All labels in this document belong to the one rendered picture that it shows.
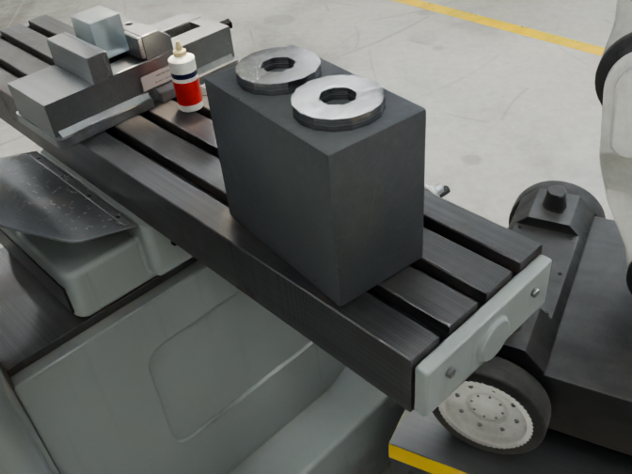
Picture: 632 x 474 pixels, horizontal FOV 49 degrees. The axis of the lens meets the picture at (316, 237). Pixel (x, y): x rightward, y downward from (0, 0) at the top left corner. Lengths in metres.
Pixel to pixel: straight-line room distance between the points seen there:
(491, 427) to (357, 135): 0.75
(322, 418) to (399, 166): 0.98
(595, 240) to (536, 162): 1.29
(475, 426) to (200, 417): 0.51
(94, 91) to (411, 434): 0.79
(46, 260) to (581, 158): 2.14
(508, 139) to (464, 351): 2.18
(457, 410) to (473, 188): 1.42
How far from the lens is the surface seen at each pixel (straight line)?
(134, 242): 1.05
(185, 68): 1.08
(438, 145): 2.80
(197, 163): 0.98
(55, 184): 1.14
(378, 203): 0.67
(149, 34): 1.12
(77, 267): 1.03
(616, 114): 1.03
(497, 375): 1.14
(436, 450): 1.28
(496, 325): 0.74
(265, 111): 0.68
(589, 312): 1.30
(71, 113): 1.09
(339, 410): 1.58
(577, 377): 1.20
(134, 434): 1.26
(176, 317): 1.16
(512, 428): 1.24
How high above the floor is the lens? 1.46
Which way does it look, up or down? 39 degrees down
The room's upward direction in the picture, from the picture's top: 6 degrees counter-clockwise
